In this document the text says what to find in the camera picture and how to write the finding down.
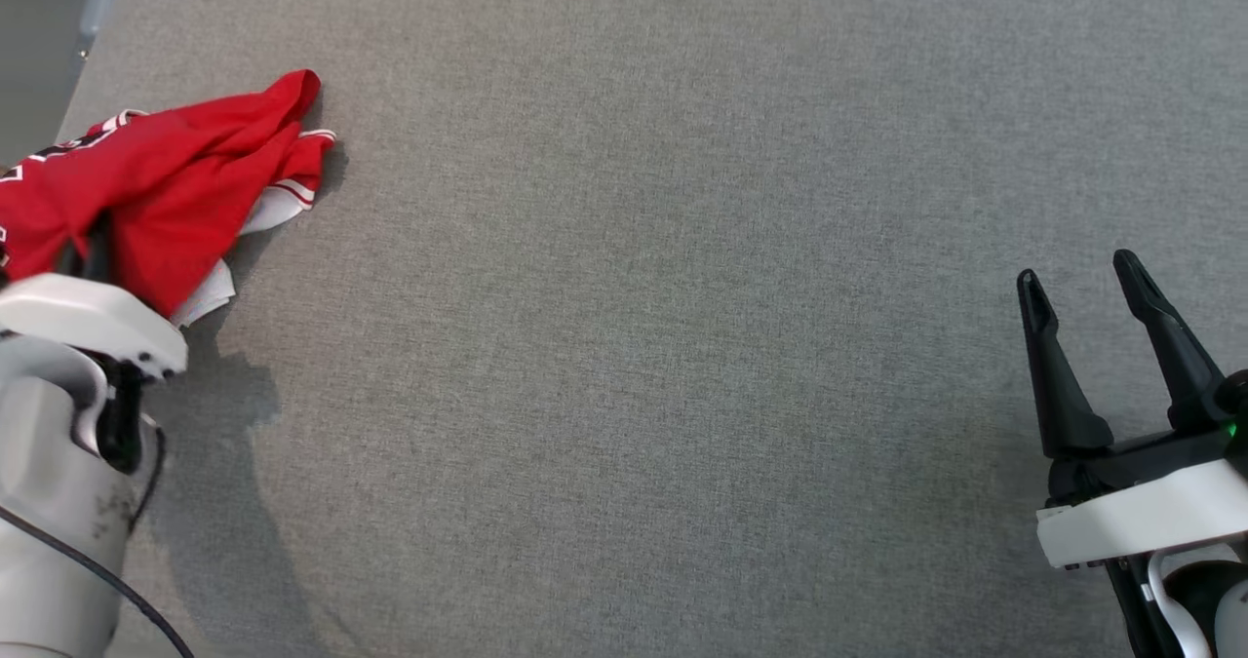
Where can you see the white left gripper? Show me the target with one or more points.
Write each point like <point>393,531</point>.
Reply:
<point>88,317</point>

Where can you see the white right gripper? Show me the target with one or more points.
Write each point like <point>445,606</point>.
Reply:
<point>1141,517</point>

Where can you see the red t-shirt with white sleeves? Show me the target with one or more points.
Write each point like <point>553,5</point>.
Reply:
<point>175,180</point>

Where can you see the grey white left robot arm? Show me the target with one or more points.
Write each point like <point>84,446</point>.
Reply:
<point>49,502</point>

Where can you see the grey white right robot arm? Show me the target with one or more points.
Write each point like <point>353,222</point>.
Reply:
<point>1209,609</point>

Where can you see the grey metal furniture leg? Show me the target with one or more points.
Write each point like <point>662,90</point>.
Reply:
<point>102,5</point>

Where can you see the grey fabric sofa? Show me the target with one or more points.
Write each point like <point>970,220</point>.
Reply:
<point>634,297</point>

